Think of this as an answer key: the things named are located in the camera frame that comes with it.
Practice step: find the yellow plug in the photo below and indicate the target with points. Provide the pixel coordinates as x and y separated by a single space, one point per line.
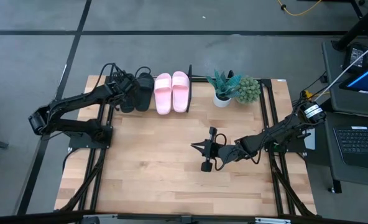
308 94

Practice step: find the pink rubber slide sandal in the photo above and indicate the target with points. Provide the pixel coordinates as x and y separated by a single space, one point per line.
180 96
163 99

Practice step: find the black aluminium rail frame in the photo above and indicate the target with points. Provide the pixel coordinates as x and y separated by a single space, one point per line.
96 186
275 186

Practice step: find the black desk leg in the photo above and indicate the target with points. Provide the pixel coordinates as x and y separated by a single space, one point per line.
358 28

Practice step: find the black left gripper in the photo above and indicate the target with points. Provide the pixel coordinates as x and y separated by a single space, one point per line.
125 88

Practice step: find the teal succulent in white pot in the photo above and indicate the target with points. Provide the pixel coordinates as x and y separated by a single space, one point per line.
222 101

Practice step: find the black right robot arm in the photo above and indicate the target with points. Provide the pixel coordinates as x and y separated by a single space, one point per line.
277 132

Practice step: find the black power adapter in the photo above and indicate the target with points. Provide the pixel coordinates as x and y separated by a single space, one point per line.
355 56

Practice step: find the black table clamp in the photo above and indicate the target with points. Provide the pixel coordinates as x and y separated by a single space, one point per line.
230 74

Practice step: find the thin white rod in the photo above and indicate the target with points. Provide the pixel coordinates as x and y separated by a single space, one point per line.
342 76

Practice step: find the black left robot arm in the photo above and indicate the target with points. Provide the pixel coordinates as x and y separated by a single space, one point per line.
78 99

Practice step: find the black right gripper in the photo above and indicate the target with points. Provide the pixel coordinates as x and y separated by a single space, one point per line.
215 152

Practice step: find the wooden shelf with black frame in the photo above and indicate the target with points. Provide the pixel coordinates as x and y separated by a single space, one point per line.
189 90

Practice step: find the round green artificial plant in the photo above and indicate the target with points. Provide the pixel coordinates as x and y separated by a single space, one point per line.
247 90

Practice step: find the black laptop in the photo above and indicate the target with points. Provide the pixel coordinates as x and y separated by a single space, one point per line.
361 143

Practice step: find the white label sticker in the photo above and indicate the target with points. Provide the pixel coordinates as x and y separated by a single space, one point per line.
281 80

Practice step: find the black crossbar with silver brackets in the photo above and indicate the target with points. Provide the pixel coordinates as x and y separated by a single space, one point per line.
184 219

